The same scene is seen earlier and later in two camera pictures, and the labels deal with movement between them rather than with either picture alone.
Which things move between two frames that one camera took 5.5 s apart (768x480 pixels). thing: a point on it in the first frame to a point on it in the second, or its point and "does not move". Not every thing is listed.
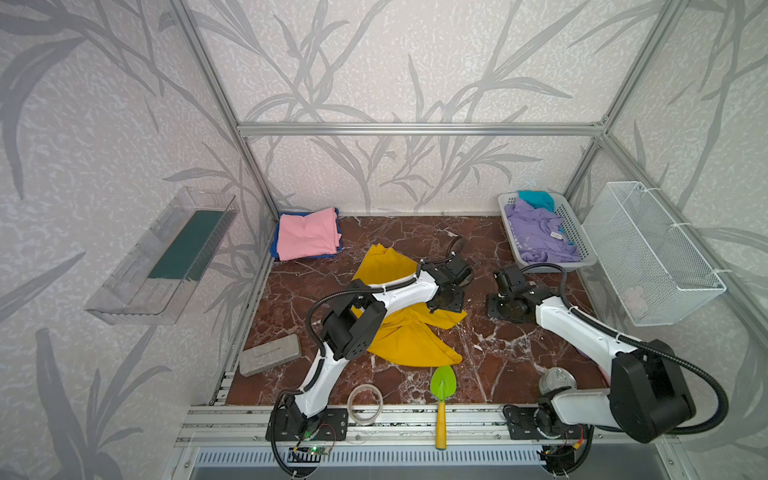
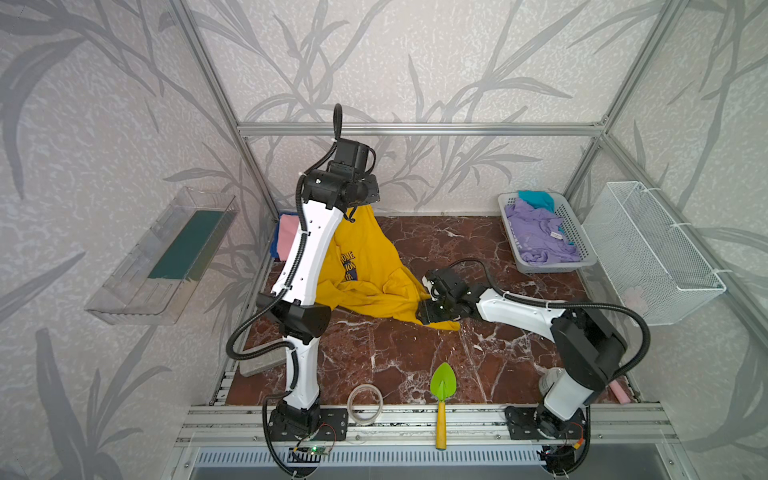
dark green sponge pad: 192,251 does not move
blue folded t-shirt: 274,247 does not move
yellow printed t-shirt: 407,336 to 366,273
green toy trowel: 442,386 does not move
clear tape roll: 379,412 does not move
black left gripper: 450,298 to 366,189
